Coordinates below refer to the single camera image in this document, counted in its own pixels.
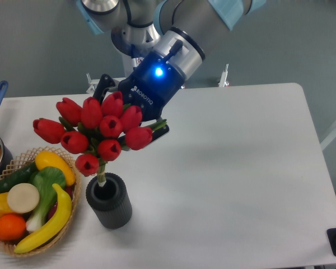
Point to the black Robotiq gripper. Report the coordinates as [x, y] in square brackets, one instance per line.
[150, 87]

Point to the red tulip bouquet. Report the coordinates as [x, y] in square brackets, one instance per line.
[97, 131]

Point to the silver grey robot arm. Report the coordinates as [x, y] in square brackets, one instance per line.
[162, 44]

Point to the dark grey ribbed vase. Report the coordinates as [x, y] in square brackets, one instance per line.
[110, 202]

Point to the yellow lemon squash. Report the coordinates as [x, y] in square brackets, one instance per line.
[50, 159]

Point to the green bok choy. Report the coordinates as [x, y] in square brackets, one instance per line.
[43, 182]

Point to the yellow banana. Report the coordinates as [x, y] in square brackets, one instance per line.
[52, 227]

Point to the green cucumber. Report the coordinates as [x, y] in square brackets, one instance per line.
[19, 176]

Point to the beige round disc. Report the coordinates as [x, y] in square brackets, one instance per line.
[23, 198]

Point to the orange fruit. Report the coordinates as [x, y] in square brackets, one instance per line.
[12, 227]

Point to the woven wicker basket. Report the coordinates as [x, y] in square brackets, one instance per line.
[24, 159]

